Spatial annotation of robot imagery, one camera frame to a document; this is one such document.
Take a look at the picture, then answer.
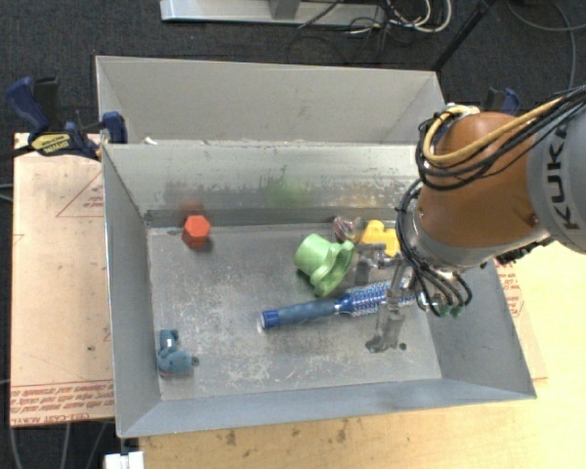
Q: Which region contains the brown cardboard board, red print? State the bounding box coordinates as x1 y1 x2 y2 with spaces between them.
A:
9 132 550 428

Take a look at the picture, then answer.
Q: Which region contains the blue toy animal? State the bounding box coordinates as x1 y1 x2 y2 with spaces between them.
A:
156 328 195 379

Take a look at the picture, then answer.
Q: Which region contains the green plastic cup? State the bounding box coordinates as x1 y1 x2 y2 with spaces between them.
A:
293 233 356 298

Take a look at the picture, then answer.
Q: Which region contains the clear glass with pink stripes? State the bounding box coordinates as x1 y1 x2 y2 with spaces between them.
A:
332 215 364 241

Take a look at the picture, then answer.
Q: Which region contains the orange hexagonal block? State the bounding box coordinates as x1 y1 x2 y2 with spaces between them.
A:
181 214 212 250

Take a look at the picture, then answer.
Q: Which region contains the blue hairbrush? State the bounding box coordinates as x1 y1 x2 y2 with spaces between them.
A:
260 280 417 334

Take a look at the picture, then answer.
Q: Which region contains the grey metal bin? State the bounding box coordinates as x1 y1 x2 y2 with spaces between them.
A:
95 55 537 440

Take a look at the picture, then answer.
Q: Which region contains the yellow toy block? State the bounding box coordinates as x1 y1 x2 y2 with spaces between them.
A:
358 219 401 258

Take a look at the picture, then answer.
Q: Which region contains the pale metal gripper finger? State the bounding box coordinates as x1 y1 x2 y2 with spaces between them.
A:
353 243 395 285
364 305 407 354

